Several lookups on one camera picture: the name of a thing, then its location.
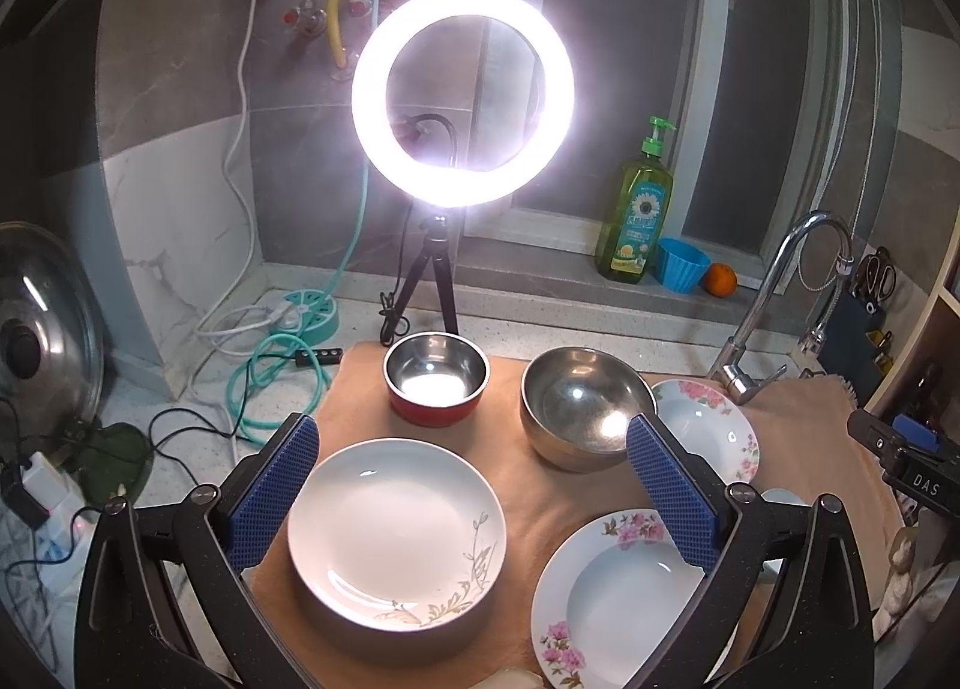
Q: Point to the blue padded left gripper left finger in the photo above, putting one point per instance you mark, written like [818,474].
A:
[261,489]

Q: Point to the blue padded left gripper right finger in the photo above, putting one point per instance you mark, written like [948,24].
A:
[688,513]

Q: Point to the white small bowl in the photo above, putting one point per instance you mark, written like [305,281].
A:
[776,495]

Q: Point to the white plate gold floral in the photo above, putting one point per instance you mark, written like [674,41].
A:
[397,535]

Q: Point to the large stainless steel bowl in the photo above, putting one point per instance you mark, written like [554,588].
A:
[576,404]

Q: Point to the red steel bowl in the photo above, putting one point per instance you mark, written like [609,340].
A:
[435,379]

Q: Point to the chrome kitchen faucet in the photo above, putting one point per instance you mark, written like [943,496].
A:
[727,369]

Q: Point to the orange cloth mat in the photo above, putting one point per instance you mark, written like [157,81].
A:
[805,448]

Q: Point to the dark green dish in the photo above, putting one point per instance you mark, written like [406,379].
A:
[114,461]

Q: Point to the white power adapter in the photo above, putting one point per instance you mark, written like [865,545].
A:
[49,486]

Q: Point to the scissors in holder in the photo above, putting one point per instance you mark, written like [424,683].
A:
[875,279]

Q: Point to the teal round power strip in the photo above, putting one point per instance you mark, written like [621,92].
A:
[310,314]

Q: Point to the orange fruit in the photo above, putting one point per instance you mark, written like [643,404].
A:
[720,281]

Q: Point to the blue cup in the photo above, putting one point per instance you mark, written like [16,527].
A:
[680,266]

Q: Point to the steel pot lid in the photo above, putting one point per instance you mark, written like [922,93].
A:
[52,340]

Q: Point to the green dish soap bottle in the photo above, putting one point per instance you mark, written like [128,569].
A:
[631,231]

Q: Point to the ring light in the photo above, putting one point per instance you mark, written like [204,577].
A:
[498,63]

